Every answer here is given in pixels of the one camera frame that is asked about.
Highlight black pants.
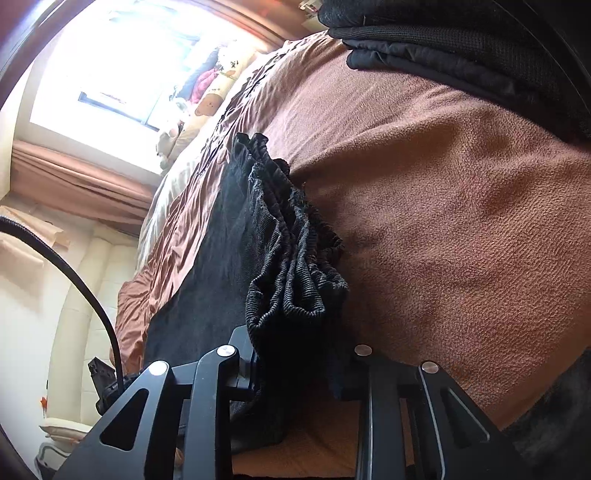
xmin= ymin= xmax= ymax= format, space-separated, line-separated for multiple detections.
xmin=145 ymin=131 xmax=352 ymax=457

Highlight dark cloth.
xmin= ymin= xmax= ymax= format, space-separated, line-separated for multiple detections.
xmin=503 ymin=351 xmax=591 ymax=480

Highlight stack of black folded clothes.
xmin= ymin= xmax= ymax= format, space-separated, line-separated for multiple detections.
xmin=318 ymin=0 xmax=591 ymax=144

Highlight black cable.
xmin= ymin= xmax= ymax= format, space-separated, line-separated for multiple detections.
xmin=0 ymin=215 xmax=125 ymax=384

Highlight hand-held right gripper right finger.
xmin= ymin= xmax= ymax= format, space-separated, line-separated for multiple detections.
xmin=355 ymin=344 xmax=534 ymax=480

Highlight cream leather headboard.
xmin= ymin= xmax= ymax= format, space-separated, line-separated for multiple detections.
xmin=37 ymin=233 xmax=139 ymax=462

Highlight brown blanket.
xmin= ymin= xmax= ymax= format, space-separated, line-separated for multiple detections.
xmin=113 ymin=34 xmax=591 ymax=478

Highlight beige quilt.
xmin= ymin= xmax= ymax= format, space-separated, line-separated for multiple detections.
xmin=136 ymin=60 xmax=259 ymax=273

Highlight red cloth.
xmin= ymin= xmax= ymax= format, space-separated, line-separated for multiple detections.
xmin=185 ymin=48 xmax=220 ymax=104

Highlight beige hanging cloth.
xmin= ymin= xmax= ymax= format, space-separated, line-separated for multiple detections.
xmin=0 ymin=205 xmax=70 ymax=259

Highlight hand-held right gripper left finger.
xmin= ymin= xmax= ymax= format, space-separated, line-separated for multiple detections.
xmin=55 ymin=325 xmax=259 ymax=480

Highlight cartoon print pillow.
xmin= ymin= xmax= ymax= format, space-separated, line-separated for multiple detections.
xmin=173 ymin=51 xmax=259 ymax=158

